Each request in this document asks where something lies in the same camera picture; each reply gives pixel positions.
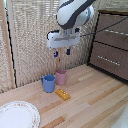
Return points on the white black Franka robot arm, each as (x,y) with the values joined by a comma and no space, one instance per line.
(71,13)

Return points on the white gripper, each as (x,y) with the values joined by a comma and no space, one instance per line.
(63,40)

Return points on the pink mug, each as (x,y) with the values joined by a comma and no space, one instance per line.
(61,78)

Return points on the beige bamboo screen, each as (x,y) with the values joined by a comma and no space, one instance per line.
(33,40)

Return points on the thin black pole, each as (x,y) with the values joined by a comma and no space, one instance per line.
(11,43)

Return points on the blue mug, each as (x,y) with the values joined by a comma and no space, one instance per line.
(49,84)

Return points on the yellow rectangular block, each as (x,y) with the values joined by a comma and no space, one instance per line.
(62,94)

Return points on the white patterned plate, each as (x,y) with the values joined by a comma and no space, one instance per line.
(18,116)

